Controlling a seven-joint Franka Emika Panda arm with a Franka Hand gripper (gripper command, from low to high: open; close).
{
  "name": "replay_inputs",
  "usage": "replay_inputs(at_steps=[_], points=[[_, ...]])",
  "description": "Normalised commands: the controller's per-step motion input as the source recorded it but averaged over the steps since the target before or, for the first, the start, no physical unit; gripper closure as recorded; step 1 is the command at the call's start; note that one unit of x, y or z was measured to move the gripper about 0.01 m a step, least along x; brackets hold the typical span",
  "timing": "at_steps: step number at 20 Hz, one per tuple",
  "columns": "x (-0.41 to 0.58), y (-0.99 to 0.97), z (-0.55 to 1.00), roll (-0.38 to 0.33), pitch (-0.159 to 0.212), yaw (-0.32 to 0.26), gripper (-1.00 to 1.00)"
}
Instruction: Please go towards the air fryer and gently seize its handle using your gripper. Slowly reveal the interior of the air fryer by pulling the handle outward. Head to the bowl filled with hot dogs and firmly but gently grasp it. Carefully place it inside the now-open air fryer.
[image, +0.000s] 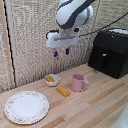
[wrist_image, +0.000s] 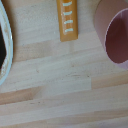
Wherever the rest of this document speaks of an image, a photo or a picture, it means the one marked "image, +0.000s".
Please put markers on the yellow food piece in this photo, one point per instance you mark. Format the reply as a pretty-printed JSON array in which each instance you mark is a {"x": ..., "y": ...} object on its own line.
[{"x": 50, "y": 79}]

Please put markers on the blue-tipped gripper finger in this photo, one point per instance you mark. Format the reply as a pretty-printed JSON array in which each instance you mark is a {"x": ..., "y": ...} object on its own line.
[
  {"x": 55, "y": 53},
  {"x": 67, "y": 51}
]

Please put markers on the pink mug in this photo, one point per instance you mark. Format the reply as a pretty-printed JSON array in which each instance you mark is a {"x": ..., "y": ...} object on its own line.
[{"x": 77, "y": 83}]

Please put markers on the white plate with floral rim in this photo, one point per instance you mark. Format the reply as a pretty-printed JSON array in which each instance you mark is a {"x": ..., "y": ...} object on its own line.
[{"x": 26, "y": 107}]

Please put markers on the small white bowl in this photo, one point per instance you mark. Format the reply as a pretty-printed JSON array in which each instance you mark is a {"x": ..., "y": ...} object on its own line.
[{"x": 52, "y": 82}]

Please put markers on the yellow rectangular block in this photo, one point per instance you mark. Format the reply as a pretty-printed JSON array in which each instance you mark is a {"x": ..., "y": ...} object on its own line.
[{"x": 63, "y": 91}]

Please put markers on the black air fryer drawer basket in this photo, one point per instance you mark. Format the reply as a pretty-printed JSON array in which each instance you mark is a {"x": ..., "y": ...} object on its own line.
[{"x": 104, "y": 60}]

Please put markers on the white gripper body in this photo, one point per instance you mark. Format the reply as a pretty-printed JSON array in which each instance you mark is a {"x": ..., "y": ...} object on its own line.
[{"x": 63, "y": 38}]

